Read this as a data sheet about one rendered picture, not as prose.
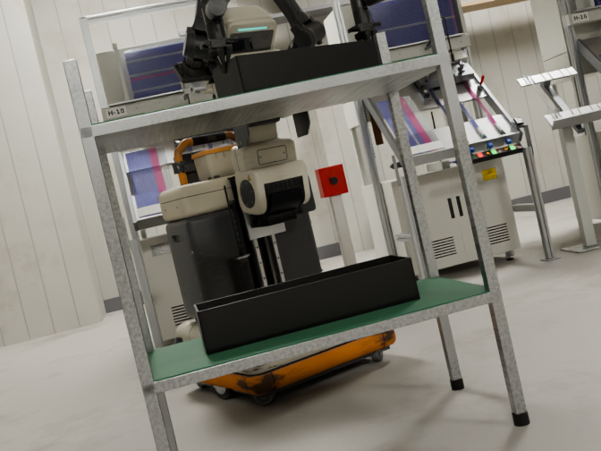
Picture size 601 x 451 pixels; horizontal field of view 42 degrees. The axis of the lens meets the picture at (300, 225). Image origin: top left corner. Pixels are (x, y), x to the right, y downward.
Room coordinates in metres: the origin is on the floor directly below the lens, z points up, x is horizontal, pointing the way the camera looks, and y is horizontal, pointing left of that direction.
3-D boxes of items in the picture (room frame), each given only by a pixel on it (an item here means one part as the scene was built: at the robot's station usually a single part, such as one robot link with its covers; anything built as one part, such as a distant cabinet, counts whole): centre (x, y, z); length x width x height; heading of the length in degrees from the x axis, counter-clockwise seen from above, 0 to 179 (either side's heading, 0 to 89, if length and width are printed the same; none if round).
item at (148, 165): (4.40, 0.53, 0.66); 1.01 x 0.73 x 1.31; 10
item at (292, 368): (3.02, 0.17, 0.16); 0.67 x 0.64 x 0.25; 31
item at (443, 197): (4.83, -0.85, 0.31); 0.70 x 0.65 x 0.62; 100
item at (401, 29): (4.72, -0.93, 1.52); 0.51 x 0.13 x 0.27; 100
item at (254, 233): (2.91, 0.04, 0.68); 0.28 x 0.27 x 0.25; 121
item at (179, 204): (3.10, 0.22, 0.59); 0.55 x 0.34 x 0.83; 121
